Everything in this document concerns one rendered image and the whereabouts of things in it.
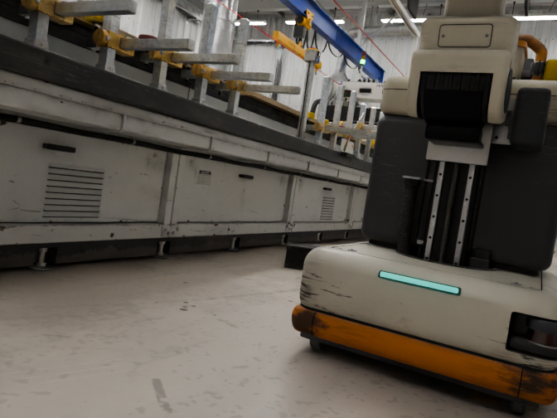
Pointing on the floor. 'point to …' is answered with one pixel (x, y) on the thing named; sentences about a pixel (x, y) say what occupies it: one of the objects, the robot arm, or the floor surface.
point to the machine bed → (149, 181)
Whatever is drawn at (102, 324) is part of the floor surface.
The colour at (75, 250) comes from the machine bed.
